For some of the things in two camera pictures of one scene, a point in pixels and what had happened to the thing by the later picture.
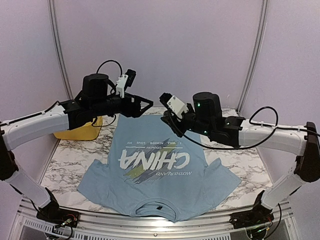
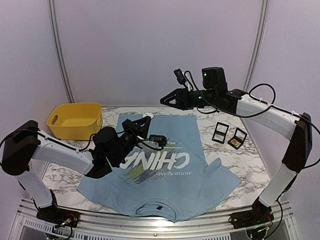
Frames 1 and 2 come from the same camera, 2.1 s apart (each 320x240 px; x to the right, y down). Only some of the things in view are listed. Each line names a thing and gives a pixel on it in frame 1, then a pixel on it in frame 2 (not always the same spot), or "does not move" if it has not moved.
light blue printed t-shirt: [153, 171] does not move
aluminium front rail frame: [105, 226] does not move
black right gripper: [181, 131] to [182, 99]
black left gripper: [135, 112] to [135, 126]
